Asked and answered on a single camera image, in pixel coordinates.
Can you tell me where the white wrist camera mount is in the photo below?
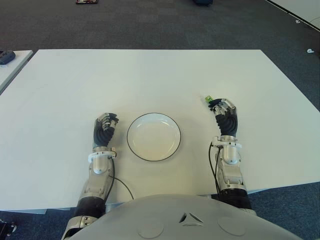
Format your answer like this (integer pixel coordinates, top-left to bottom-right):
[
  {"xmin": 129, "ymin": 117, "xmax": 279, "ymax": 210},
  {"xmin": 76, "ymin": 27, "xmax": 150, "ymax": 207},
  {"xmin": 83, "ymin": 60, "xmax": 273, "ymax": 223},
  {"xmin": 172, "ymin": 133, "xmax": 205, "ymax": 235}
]
[
  {"xmin": 209, "ymin": 136, "xmax": 243, "ymax": 151},
  {"xmin": 87, "ymin": 148, "xmax": 118, "ymax": 164}
]

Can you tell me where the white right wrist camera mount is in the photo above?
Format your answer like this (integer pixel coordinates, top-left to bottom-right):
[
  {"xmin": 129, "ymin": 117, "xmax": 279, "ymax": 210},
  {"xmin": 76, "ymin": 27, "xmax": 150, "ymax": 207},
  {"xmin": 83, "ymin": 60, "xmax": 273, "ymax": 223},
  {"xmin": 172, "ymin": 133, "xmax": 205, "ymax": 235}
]
[{"xmin": 209, "ymin": 136, "xmax": 243, "ymax": 151}]

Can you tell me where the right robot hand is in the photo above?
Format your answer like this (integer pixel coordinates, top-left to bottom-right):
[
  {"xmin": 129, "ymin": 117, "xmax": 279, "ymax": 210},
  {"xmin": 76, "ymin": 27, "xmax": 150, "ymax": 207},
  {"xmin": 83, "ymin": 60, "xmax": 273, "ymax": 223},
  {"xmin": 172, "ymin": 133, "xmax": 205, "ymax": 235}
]
[{"xmin": 208, "ymin": 98, "xmax": 238, "ymax": 138}]

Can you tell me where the grey robot torso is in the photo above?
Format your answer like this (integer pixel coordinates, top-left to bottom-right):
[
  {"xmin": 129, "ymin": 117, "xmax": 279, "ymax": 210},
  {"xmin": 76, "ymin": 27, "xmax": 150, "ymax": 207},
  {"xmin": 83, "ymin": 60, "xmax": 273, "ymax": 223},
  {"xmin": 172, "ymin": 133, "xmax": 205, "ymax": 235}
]
[{"xmin": 62, "ymin": 194, "xmax": 320, "ymax": 240}]

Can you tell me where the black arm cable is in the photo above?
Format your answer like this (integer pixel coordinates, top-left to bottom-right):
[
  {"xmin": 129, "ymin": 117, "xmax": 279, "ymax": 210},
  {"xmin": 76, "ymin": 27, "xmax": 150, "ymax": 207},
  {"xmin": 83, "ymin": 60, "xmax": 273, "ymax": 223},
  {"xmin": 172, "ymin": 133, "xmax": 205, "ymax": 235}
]
[
  {"xmin": 107, "ymin": 156, "xmax": 135, "ymax": 201},
  {"xmin": 208, "ymin": 143, "xmax": 222, "ymax": 198}
]

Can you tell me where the white plate with dark rim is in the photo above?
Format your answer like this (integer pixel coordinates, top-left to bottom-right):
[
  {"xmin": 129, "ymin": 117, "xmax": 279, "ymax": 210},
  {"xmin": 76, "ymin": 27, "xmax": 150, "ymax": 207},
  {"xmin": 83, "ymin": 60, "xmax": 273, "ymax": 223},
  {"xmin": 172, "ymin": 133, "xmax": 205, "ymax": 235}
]
[{"xmin": 126, "ymin": 112, "xmax": 182, "ymax": 162}]

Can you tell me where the black robot leg part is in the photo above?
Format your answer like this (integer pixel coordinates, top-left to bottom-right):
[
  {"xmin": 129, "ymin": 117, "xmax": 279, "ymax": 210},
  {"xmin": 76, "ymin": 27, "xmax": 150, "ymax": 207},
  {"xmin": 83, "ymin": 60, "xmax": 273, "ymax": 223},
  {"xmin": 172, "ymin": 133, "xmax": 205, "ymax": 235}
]
[{"xmin": 0, "ymin": 219, "xmax": 18, "ymax": 235}]

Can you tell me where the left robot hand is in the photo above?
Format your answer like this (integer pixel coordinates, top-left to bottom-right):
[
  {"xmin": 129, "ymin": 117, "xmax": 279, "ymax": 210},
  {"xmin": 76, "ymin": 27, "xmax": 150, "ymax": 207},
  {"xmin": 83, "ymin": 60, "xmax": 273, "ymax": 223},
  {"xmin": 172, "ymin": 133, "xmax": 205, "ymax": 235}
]
[{"xmin": 92, "ymin": 112, "xmax": 119, "ymax": 149}]

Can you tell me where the dark controller device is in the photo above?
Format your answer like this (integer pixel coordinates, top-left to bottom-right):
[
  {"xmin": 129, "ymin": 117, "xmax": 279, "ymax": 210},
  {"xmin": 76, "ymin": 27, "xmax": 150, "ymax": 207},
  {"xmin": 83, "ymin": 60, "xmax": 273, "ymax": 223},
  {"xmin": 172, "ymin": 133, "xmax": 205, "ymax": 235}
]
[{"xmin": 0, "ymin": 50, "xmax": 15, "ymax": 66}]

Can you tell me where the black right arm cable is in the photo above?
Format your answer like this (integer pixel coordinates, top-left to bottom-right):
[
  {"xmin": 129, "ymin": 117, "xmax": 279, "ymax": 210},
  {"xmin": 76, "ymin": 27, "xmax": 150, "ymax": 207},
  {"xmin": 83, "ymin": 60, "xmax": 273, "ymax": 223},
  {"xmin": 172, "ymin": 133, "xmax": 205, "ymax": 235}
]
[{"xmin": 208, "ymin": 143, "xmax": 222, "ymax": 198}]

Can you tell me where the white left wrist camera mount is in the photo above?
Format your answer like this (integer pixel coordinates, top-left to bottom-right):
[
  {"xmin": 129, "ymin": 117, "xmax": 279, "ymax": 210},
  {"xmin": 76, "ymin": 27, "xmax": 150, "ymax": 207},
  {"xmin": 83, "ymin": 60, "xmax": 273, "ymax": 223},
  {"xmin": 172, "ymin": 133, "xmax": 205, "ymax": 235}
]
[{"xmin": 87, "ymin": 148, "xmax": 118, "ymax": 164}]

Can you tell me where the white neighbouring desk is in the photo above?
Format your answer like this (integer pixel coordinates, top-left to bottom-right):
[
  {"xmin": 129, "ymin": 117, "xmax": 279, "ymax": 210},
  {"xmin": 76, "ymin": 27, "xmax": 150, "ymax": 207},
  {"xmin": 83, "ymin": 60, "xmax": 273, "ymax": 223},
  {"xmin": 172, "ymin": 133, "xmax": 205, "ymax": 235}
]
[{"xmin": 264, "ymin": 0, "xmax": 320, "ymax": 32}]

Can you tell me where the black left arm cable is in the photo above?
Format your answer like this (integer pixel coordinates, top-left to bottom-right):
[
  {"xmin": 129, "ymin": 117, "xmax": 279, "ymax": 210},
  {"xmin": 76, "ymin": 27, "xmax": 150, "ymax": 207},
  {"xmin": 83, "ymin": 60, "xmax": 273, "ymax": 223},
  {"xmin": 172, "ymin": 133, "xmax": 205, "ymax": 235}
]
[{"xmin": 107, "ymin": 156, "xmax": 135, "ymax": 201}]

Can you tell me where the white side table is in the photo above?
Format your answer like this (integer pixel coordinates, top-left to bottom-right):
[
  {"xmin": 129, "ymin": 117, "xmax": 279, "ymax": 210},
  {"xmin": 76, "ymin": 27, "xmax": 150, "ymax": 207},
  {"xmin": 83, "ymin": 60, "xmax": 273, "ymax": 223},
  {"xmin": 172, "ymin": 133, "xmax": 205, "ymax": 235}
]
[{"xmin": 0, "ymin": 49, "xmax": 35, "ymax": 96}]

